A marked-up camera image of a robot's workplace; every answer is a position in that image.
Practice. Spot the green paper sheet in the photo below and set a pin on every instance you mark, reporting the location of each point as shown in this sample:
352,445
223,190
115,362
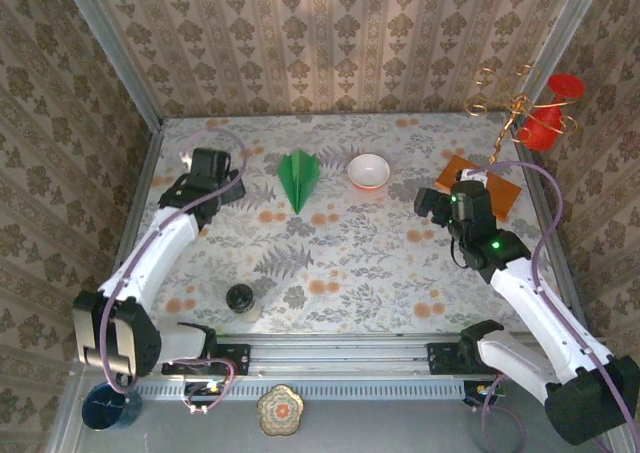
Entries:
299,178

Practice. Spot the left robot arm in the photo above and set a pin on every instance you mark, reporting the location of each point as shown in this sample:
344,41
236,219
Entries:
150,253

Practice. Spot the floral tablecloth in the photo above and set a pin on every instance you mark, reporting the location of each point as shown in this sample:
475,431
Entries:
375,273

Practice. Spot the orange bowl white inside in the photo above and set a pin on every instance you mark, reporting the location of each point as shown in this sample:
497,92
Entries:
369,170

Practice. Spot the red plastic goblet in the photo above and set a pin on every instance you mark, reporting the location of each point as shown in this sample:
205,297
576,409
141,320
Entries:
545,123

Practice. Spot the small circuit board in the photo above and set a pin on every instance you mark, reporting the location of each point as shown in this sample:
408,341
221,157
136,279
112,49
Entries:
205,388
482,390

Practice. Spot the grey metal shelf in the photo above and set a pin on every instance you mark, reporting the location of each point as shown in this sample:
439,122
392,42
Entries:
400,428

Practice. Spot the patterned flower-shaped plate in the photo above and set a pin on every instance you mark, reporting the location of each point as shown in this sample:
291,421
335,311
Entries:
280,410

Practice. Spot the dark blue mug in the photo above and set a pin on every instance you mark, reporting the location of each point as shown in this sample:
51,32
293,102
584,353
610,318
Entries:
107,410

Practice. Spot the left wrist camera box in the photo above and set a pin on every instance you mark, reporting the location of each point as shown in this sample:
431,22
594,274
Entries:
210,165

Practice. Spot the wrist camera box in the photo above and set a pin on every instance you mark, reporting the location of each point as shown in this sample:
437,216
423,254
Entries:
472,203
210,165

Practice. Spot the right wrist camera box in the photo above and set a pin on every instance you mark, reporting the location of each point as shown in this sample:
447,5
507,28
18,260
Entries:
472,203

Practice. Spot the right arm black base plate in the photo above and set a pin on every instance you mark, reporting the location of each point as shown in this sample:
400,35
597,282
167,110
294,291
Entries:
442,360

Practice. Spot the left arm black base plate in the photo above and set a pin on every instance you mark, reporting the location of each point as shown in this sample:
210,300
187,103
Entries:
235,360

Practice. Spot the aluminium frame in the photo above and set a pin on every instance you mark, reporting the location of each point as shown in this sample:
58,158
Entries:
340,353

